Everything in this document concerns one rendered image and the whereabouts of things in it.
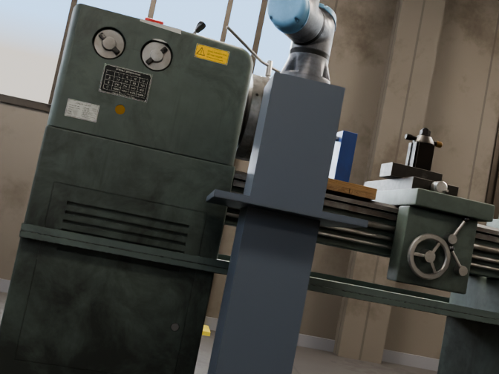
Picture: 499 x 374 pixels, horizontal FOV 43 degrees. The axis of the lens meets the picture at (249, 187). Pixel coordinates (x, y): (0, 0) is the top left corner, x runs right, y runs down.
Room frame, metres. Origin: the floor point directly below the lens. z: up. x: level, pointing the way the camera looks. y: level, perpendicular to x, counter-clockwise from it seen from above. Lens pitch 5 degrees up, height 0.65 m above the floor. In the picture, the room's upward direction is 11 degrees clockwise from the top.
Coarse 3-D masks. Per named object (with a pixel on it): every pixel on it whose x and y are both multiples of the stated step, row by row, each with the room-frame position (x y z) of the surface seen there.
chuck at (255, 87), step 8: (256, 80) 2.18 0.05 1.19; (256, 88) 2.15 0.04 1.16; (256, 96) 2.14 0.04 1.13; (248, 104) 2.17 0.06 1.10; (256, 104) 2.13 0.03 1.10; (248, 112) 2.14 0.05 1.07; (256, 112) 2.13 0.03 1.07; (248, 120) 2.13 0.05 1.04; (256, 120) 2.14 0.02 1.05; (248, 128) 2.14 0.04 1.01; (240, 136) 2.20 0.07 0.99; (248, 136) 2.16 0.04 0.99; (240, 144) 2.18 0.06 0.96; (248, 144) 2.18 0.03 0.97; (240, 152) 2.22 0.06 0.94
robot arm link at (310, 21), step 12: (276, 0) 1.61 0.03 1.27; (288, 0) 1.59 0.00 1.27; (300, 0) 1.58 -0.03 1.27; (312, 0) 1.61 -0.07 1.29; (276, 12) 1.61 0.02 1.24; (288, 12) 1.59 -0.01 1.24; (300, 12) 1.58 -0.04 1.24; (312, 12) 1.61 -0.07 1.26; (276, 24) 1.62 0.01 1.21; (288, 24) 1.60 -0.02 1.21; (300, 24) 1.61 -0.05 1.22; (312, 24) 1.64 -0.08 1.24; (288, 36) 1.68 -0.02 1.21; (300, 36) 1.67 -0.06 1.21; (312, 36) 1.68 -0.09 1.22
